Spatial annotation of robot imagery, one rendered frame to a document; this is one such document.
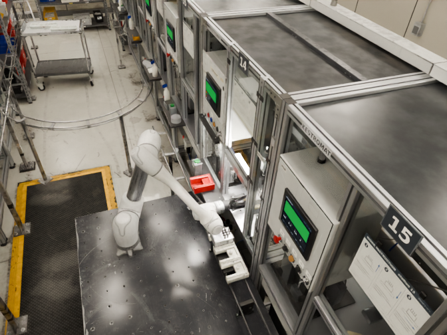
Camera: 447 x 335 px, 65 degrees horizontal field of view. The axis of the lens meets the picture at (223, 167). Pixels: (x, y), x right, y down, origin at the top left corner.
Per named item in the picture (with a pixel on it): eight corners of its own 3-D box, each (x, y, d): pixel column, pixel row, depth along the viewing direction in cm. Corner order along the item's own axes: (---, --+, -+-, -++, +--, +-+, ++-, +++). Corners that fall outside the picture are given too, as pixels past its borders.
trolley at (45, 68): (37, 92, 538) (16, 30, 477) (41, 76, 577) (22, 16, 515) (94, 87, 556) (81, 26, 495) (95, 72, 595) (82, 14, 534)
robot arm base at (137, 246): (117, 262, 239) (116, 256, 235) (113, 236, 254) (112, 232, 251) (144, 254, 244) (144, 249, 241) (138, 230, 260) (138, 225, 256)
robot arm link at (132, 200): (114, 223, 251) (120, 200, 268) (137, 227, 255) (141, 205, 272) (136, 141, 205) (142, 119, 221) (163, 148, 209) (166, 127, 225)
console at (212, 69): (199, 111, 259) (198, 50, 229) (235, 105, 267) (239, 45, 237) (218, 143, 229) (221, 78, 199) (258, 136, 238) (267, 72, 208)
